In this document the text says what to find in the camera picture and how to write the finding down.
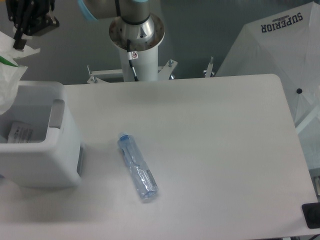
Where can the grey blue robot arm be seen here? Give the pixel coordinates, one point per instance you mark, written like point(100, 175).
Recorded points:
point(132, 11)

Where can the white printed paper trash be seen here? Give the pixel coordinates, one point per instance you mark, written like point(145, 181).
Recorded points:
point(20, 133)

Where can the crushed clear plastic bottle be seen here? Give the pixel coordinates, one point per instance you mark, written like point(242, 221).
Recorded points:
point(140, 172)

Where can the white plastic trash can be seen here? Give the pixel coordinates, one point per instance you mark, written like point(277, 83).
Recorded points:
point(53, 158)

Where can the white umbrella with lettering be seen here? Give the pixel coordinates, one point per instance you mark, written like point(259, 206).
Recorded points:
point(286, 44)

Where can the clear plastic bag green stripe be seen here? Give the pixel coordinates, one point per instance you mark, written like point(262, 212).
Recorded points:
point(10, 71)

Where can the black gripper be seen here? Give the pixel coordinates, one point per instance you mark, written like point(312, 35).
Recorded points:
point(41, 23)

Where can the black device at table edge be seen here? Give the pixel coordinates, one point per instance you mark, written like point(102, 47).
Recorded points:
point(311, 212)

